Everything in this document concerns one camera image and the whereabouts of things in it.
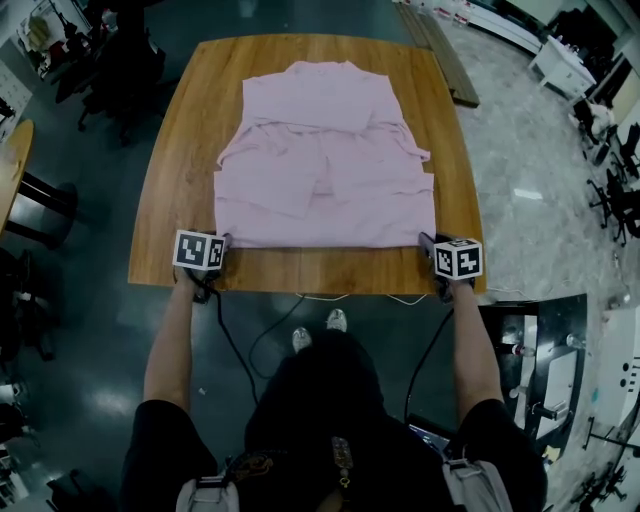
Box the dark tablet screen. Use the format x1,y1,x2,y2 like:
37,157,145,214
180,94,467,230
407,413,454,454

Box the clothes rack with garments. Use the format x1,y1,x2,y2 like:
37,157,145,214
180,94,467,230
19,0,69,76

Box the person's black shirt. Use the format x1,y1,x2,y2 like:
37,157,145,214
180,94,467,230
119,397,549,512

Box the beaded pendant with key charm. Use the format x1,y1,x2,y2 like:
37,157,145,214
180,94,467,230
331,436,355,489

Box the black office chair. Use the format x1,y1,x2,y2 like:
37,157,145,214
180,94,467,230
77,19,169,146

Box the rectangular wooden table white legs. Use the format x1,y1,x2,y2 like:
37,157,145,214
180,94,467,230
127,33,489,296

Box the white machine housing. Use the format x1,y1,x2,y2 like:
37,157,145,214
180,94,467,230
594,304,640,431

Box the person's right forearm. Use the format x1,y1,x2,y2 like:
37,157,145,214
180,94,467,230
449,284,504,431

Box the black cart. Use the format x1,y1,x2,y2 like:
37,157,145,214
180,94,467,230
479,294,589,451

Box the person's left forearm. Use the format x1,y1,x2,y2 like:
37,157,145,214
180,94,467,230
143,279,201,411

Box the white floor cable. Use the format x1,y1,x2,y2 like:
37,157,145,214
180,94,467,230
294,284,539,307

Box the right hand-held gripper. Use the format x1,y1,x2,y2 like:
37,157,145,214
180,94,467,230
417,231,485,305

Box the row of black swivel chairs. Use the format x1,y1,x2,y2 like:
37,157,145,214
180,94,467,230
584,122,640,246

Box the white cabinet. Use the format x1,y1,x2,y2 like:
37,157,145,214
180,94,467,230
528,34,599,104

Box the dark wooden plank bench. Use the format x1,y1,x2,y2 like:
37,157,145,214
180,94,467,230
394,2,481,109

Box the pink shirt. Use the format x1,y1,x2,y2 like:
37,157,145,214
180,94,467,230
213,59,437,250

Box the white tray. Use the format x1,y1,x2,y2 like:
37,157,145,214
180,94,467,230
537,348,579,441

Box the round wooden table black base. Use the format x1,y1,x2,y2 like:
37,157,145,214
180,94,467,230
0,118,79,251

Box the row of white bottles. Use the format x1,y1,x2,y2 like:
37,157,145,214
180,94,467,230
414,0,474,26

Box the grey shoulder strap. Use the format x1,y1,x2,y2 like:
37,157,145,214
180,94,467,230
442,457,514,512
174,474,241,512

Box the person's black trousers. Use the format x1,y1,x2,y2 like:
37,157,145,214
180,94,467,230
244,329,416,451

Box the hand-held gripper black cable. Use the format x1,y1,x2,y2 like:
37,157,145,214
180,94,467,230
403,307,456,421
212,289,307,406

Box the left hand-held gripper black cable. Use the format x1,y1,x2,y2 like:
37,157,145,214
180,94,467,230
212,289,307,406

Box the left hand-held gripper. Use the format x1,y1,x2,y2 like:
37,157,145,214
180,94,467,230
172,229,235,306

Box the right hand-held gripper black cable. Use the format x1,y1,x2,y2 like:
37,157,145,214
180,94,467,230
403,307,456,421

